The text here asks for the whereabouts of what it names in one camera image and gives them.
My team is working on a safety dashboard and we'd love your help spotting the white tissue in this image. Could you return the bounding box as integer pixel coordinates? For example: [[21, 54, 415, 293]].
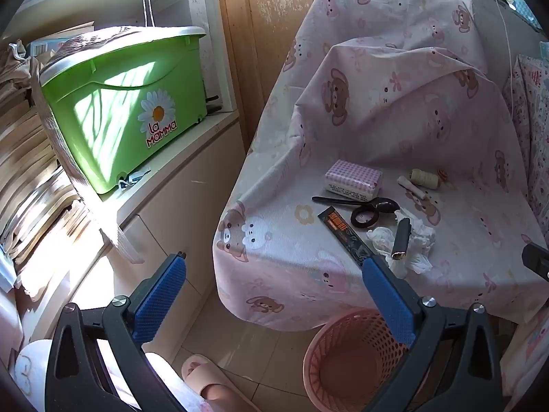
[[366, 209, 437, 279]]

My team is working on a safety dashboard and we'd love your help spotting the pink checkered tissue pack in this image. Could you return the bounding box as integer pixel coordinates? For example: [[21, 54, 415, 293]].
[[324, 160, 384, 202]]

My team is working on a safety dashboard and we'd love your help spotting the white cabinet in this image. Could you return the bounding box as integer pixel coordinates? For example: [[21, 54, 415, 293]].
[[0, 109, 247, 353]]

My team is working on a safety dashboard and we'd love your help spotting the pink slipper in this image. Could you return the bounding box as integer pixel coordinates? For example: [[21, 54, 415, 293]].
[[181, 354, 258, 412]]

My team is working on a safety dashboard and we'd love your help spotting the wooden door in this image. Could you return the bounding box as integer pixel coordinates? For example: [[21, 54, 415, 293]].
[[215, 0, 456, 152]]

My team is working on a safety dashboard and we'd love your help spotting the pink bear print cloth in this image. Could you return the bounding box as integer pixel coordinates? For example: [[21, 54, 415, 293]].
[[213, 0, 542, 332]]

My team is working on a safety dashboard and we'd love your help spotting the grey appliance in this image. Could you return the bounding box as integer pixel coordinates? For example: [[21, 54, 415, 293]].
[[454, 0, 542, 89]]

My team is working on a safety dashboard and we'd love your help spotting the black hair tie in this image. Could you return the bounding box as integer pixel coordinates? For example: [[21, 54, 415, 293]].
[[350, 205, 379, 228]]

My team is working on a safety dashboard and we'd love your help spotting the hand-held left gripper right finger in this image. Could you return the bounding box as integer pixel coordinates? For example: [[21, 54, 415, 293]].
[[362, 254, 504, 412]]

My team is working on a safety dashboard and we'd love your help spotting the black tube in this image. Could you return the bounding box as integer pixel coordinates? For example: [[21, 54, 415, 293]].
[[392, 217, 413, 261]]

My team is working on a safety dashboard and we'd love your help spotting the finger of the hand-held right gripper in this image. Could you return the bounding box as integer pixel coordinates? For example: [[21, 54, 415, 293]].
[[522, 242, 549, 282]]

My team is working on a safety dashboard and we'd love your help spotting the green plastic storage box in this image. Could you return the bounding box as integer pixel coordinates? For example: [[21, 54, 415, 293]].
[[38, 26, 209, 195]]

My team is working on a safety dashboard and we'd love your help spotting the pink plastic waste basket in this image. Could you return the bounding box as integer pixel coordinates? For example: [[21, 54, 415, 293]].
[[303, 308, 425, 412]]

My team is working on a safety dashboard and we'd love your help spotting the black orange packet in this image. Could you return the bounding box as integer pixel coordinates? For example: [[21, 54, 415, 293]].
[[317, 207, 370, 267]]

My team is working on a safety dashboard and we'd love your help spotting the white cloth strip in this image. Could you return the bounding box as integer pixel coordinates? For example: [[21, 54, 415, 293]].
[[100, 222, 145, 265]]

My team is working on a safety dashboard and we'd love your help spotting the black plastic spoon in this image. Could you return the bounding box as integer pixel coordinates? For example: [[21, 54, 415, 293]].
[[312, 196, 400, 216]]

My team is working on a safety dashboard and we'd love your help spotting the floral print cloth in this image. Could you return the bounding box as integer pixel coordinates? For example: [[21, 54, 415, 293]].
[[503, 54, 549, 219]]

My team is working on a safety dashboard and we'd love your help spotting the white cable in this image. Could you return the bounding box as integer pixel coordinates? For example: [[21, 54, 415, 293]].
[[484, 0, 515, 78]]

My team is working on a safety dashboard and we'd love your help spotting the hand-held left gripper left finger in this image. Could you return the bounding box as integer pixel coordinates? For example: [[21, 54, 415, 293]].
[[45, 252, 189, 412]]

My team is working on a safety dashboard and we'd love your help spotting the beige thread spool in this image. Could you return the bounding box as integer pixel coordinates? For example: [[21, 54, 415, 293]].
[[407, 169, 442, 190]]

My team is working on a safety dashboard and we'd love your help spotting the small white roll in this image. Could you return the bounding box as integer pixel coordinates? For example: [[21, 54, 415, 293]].
[[396, 175, 425, 201]]

